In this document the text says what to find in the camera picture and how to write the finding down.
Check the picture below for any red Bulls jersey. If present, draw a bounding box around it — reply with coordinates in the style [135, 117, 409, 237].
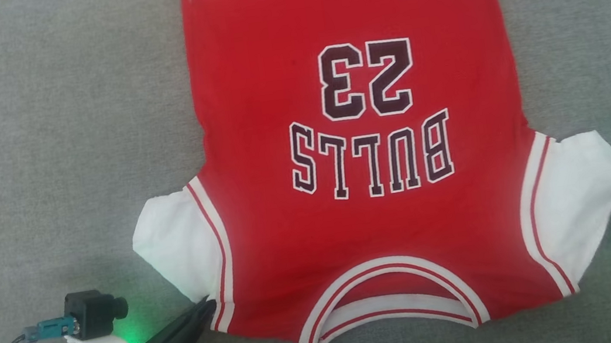
[100, 0, 611, 343]

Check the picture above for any teal cable connector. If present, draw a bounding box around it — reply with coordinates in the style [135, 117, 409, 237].
[22, 316, 81, 343]

